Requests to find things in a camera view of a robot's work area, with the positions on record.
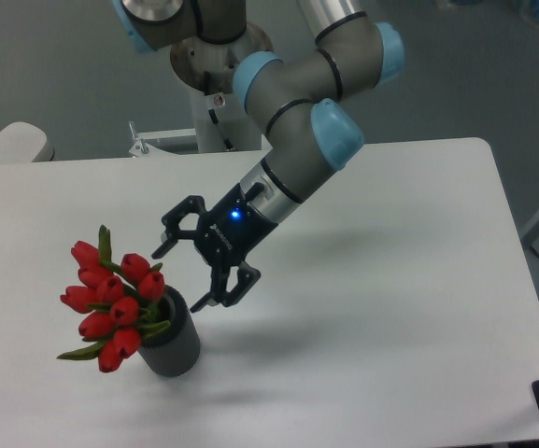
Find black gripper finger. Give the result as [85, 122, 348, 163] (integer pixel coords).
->
[150, 195, 207, 259]
[190, 261, 262, 313]

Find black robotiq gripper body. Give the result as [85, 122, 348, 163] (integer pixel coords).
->
[194, 182, 277, 270]

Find red tulip bouquet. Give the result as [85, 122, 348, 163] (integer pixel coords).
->
[57, 225, 173, 373]

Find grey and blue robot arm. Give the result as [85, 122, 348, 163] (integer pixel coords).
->
[114, 1, 404, 311]

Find dark grey ribbed vase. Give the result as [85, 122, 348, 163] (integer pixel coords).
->
[138, 287, 201, 378]

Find white chair armrest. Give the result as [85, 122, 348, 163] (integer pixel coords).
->
[0, 121, 55, 165]

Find white pedestal base frame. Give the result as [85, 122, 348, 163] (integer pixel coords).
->
[128, 120, 272, 158]

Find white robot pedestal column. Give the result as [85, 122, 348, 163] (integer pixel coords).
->
[169, 25, 275, 153]

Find black cable on pedestal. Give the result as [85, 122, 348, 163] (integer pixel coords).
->
[207, 108, 236, 152]

